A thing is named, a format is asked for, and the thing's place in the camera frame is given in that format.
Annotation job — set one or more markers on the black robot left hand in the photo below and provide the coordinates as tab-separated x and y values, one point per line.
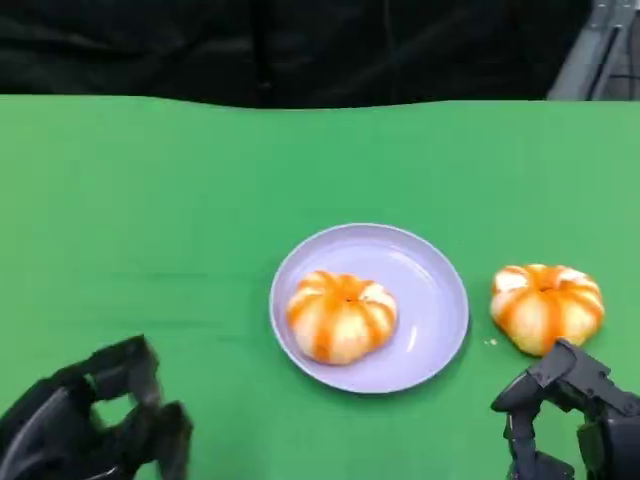
45	430

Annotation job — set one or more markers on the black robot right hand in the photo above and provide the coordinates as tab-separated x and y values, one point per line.
595	390

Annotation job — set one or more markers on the orange and white bread roll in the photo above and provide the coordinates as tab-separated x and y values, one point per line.
340	317
547	310

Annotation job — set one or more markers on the lilac plate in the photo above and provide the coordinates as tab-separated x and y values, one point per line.
430	300

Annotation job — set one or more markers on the green table cloth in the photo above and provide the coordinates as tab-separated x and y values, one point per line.
200	200

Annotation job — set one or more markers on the black backdrop curtain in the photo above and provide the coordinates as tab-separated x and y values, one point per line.
250	50

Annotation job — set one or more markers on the grey metal frame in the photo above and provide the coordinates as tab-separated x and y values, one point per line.
585	55

